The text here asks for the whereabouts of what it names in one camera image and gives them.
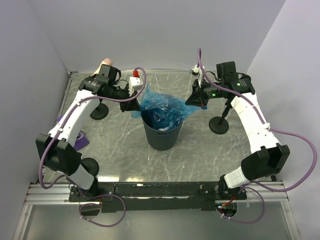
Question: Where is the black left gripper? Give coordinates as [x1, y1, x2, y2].
[105, 85, 142, 113]

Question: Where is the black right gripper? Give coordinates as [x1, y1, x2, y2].
[185, 77, 225, 109]

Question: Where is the blue detached trash bag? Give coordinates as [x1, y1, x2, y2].
[130, 85, 201, 132]

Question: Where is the dark blue trash bin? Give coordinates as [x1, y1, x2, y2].
[141, 108, 184, 151]

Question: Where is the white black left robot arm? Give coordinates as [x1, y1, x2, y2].
[35, 62, 147, 201]

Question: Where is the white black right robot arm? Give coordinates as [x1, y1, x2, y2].
[185, 61, 290, 199]

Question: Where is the black right mic stand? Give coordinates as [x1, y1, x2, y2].
[208, 97, 233, 135]

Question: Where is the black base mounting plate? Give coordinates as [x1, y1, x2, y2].
[68, 181, 247, 213]

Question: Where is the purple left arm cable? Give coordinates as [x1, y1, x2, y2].
[38, 66, 147, 227]

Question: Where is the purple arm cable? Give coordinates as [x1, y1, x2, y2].
[196, 47, 318, 223]
[38, 66, 147, 227]

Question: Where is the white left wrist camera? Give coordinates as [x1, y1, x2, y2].
[128, 70, 146, 97]

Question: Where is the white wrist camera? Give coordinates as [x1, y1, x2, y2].
[128, 70, 146, 97]
[189, 64, 204, 87]

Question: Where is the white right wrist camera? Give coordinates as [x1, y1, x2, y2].
[189, 64, 204, 87]

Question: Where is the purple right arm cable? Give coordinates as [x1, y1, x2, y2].
[196, 47, 318, 223]

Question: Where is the aluminium rail frame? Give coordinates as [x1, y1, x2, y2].
[24, 183, 289, 205]

